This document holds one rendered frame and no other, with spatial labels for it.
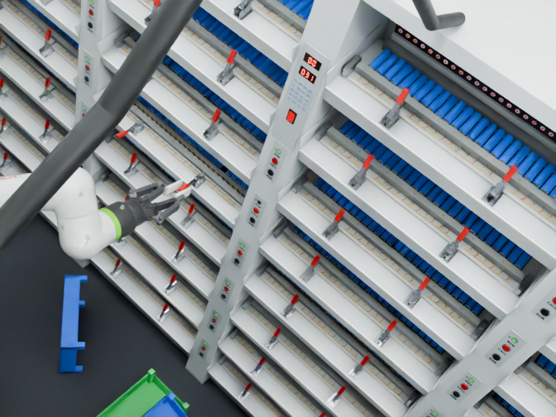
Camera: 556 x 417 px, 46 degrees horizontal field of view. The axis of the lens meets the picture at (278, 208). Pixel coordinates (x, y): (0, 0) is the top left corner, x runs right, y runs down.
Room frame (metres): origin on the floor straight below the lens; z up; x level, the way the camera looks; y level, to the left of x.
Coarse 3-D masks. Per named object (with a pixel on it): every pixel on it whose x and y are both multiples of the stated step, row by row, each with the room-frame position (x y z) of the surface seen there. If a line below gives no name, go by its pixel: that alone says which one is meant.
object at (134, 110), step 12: (132, 108) 1.47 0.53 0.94; (132, 120) 1.45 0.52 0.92; (144, 120) 1.45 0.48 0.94; (156, 132) 1.43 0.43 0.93; (168, 144) 1.40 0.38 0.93; (192, 156) 1.38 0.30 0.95; (204, 168) 1.35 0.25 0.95; (216, 180) 1.33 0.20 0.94; (228, 192) 1.30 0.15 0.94; (240, 204) 1.29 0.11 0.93
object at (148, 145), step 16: (96, 96) 1.46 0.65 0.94; (128, 128) 1.42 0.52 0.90; (144, 144) 1.39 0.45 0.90; (160, 144) 1.40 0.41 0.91; (160, 160) 1.36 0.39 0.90; (176, 160) 1.37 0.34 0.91; (208, 160) 1.40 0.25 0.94; (176, 176) 1.33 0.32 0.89; (192, 176) 1.34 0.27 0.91; (224, 176) 1.36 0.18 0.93; (192, 192) 1.31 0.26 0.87; (208, 192) 1.30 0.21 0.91; (240, 192) 1.33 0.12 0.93; (224, 208) 1.27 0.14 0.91; (240, 208) 1.28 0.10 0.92
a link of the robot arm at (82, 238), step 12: (84, 216) 0.93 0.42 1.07; (96, 216) 0.95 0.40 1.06; (108, 216) 0.99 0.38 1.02; (60, 228) 0.90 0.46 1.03; (72, 228) 0.90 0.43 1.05; (84, 228) 0.91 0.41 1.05; (96, 228) 0.93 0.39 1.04; (108, 228) 0.96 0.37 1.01; (120, 228) 0.99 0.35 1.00; (60, 240) 0.89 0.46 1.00; (72, 240) 0.88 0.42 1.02; (84, 240) 0.90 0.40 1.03; (96, 240) 0.91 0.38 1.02; (108, 240) 0.95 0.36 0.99; (72, 252) 0.87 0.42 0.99; (84, 252) 0.88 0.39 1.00; (96, 252) 0.90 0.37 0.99
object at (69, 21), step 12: (36, 0) 1.59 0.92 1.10; (48, 0) 1.59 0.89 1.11; (60, 0) 1.60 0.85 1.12; (72, 0) 1.61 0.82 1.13; (48, 12) 1.56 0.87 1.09; (60, 12) 1.57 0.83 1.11; (72, 12) 1.58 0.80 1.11; (60, 24) 1.54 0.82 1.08; (72, 24) 1.54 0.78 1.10; (72, 36) 1.53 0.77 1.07
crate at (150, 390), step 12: (144, 384) 1.10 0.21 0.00; (156, 384) 1.12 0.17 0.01; (120, 396) 1.00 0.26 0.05; (132, 396) 1.04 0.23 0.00; (144, 396) 1.06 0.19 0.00; (156, 396) 1.08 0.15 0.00; (108, 408) 0.95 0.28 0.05; (120, 408) 0.98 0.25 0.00; (132, 408) 1.00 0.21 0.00; (144, 408) 1.02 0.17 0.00
